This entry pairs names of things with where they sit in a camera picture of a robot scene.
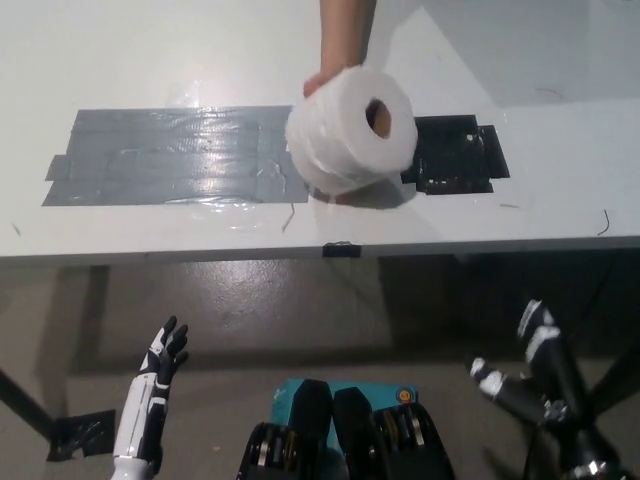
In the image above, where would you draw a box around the black teal robot body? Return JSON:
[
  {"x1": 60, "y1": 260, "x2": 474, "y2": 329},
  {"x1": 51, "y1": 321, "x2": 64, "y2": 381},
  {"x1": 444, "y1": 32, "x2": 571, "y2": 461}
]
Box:
[{"x1": 239, "y1": 378, "x2": 457, "y2": 480}]

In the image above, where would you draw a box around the grey duct tape patch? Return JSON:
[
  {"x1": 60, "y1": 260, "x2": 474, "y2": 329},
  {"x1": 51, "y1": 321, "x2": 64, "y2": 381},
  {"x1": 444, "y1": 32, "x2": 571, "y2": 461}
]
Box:
[{"x1": 40, "y1": 105, "x2": 311, "y2": 208}]

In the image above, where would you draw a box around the black metal table leg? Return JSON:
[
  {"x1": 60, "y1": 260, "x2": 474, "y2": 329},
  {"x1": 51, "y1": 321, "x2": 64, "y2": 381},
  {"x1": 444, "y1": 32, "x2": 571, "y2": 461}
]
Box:
[
  {"x1": 0, "y1": 367, "x2": 55, "y2": 442},
  {"x1": 587, "y1": 344, "x2": 640, "y2": 426}
]

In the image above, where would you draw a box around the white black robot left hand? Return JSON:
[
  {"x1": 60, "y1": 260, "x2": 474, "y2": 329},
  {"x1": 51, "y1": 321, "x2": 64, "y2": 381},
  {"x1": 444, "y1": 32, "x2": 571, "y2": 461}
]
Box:
[{"x1": 111, "y1": 315, "x2": 191, "y2": 480}]

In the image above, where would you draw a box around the black tape square area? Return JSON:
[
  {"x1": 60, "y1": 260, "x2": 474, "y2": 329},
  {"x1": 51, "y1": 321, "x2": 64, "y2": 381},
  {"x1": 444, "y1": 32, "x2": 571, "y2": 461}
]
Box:
[{"x1": 398, "y1": 115, "x2": 512, "y2": 197}]

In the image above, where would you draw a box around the white toilet paper roll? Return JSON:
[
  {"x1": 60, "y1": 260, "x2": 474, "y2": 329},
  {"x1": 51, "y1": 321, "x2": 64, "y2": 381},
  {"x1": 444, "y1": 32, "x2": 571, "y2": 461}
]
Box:
[{"x1": 284, "y1": 64, "x2": 419, "y2": 197}]

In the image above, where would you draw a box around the person's bare hand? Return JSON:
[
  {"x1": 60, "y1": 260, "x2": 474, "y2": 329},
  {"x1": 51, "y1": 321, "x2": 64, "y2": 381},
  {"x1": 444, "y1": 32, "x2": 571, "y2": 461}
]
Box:
[{"x1": 302, "y1": 60, "x2": 369, "y2": 205}]

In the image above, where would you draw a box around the clear tape strip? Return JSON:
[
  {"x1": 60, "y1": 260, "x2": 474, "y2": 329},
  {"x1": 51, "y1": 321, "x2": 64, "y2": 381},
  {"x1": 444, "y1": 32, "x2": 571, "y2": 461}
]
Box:
[
  {"x1": 167, "y1": 78, "x2": 202, "y2": 108},
  {"x1": 187, "y1": 197, "x2": 269, "y2": 232}
]

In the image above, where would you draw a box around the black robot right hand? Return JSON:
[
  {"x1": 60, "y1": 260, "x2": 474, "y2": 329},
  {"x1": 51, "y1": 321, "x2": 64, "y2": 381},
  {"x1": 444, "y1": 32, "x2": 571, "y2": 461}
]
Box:
[{"x1": 463, "y1": 298, "x2": 591, "y2": 429}]

